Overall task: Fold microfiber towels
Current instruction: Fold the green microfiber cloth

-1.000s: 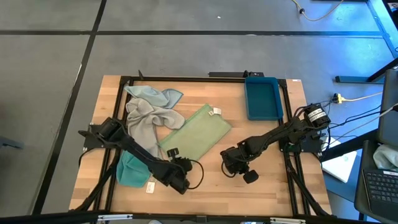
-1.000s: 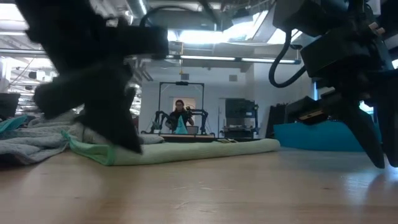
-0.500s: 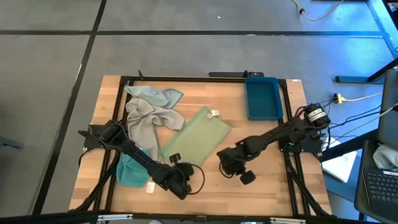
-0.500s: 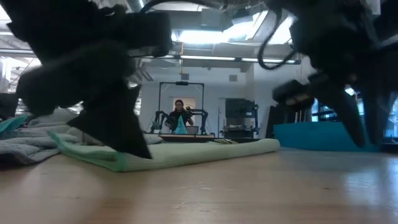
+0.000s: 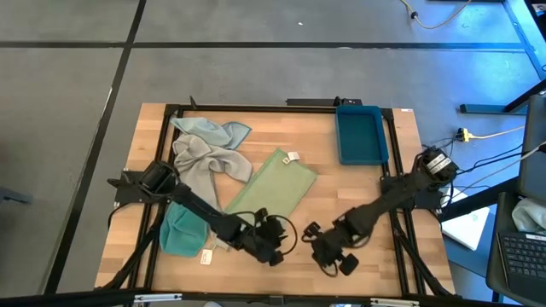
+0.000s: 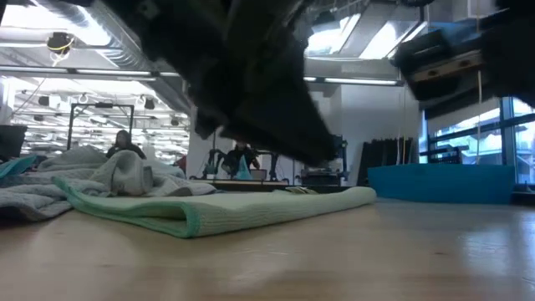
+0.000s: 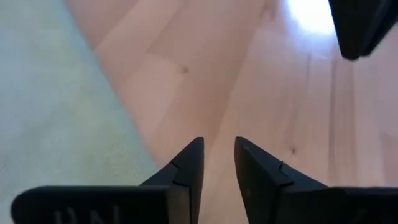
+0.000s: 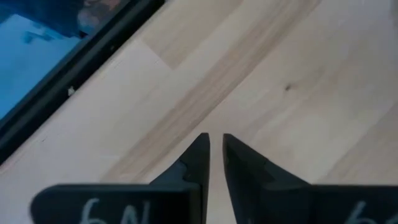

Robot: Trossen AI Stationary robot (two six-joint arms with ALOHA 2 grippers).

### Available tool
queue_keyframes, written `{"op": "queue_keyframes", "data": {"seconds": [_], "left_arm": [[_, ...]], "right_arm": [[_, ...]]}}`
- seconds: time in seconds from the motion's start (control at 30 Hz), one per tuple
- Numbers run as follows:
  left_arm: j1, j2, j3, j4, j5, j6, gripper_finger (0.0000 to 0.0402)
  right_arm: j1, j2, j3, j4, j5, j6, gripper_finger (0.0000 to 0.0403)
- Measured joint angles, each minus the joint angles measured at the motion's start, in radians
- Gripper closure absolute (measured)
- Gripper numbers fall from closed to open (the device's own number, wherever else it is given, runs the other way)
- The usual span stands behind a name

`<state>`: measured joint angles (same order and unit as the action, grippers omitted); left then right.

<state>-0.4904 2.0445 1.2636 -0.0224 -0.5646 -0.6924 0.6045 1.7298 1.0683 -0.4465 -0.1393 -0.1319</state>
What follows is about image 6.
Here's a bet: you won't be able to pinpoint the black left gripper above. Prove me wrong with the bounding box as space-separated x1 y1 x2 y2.
104 0 339 167

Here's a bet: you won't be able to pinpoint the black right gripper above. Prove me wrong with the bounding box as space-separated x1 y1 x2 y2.
392 0 535 110

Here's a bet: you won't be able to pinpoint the light green microfiber towel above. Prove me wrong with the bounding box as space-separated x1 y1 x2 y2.
52 175 378 239

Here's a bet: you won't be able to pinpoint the grey waffle microfiber towel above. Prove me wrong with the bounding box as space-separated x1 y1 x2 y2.
0 166 218 222
37 145 154 197

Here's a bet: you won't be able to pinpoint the pale blue microfiber towel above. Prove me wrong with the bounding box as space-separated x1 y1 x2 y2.
144 158 187 179

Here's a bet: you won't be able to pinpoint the person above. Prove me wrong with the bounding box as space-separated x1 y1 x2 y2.
105 129 147 161
223 141 261 181

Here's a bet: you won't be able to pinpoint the long linear ceiling light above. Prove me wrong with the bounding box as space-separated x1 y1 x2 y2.
0 65 405 87

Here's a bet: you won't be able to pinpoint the blue plastic bin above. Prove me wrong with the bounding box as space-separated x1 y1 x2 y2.
367 162 516 206

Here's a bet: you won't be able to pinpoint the black monitor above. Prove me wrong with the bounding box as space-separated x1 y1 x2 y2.
0 124 28 162

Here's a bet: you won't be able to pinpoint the yellow hanging cord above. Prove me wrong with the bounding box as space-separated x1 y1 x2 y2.
476 69 482 166

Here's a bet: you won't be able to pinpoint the black aluminium table frame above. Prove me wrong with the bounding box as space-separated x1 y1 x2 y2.
190 180 377 194

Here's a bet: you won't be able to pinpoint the black gantry frame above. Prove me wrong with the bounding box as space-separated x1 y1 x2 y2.
66 103 135 151

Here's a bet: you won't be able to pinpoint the black wall panels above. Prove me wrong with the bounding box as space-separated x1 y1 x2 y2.
359 137 415 187

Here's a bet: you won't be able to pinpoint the black ceiling cable reel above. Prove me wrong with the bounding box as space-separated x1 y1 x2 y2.
45 31 76 55

